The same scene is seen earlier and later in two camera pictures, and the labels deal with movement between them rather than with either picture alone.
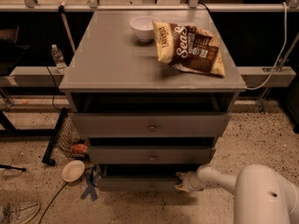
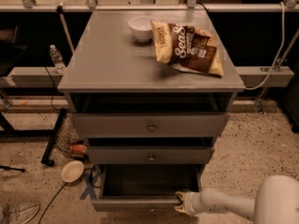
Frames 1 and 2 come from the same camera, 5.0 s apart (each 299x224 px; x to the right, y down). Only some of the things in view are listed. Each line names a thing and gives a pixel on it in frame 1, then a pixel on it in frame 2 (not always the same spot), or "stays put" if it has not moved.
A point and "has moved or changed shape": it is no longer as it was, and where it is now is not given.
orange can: (79, 148) stays put
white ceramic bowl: (143, 27) stays put
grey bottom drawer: (142, 177) has moved or changed shape
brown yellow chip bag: (189, 48) stays put
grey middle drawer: (151, 154) stays put
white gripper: (191, 180) → (195, 203)
